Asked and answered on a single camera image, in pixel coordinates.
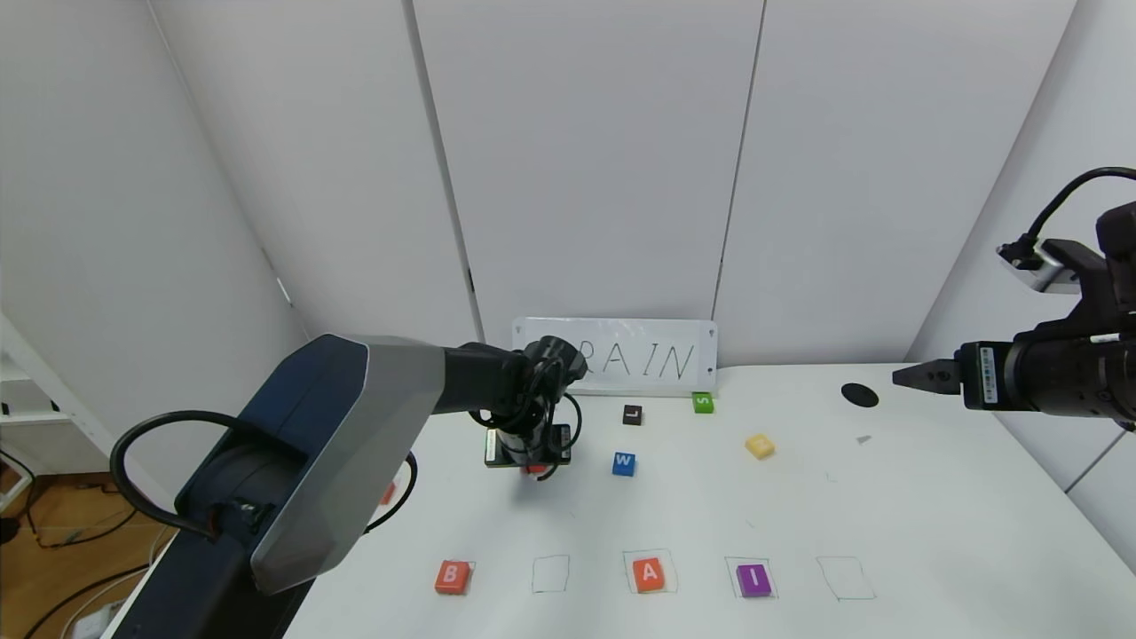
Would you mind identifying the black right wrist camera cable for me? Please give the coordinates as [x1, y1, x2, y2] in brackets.
[1029, 167, 1136, 241]

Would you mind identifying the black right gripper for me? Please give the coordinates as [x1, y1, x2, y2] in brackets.
[892, 332, 1112, 419]

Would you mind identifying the thin black left wrist cable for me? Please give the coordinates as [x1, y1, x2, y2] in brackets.
[470, 355, 583, 480]

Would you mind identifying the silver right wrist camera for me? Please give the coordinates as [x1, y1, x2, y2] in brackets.
[997, 238, 1084, 294]

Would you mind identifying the black looped floor cable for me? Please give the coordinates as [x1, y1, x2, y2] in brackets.
[0, 448, 138, 551]

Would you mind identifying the white shelf frame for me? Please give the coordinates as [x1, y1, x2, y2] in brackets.
[0, 311, 170, 507]

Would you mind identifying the black straight floor cable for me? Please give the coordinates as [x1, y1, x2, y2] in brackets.
[25, 566, 154, 639]

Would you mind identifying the white power strip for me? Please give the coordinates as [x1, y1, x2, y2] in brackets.
[71, 602, 125, 639]

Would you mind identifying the white BRAIN sign board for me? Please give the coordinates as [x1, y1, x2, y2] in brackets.
[513, 318, 718, 397]

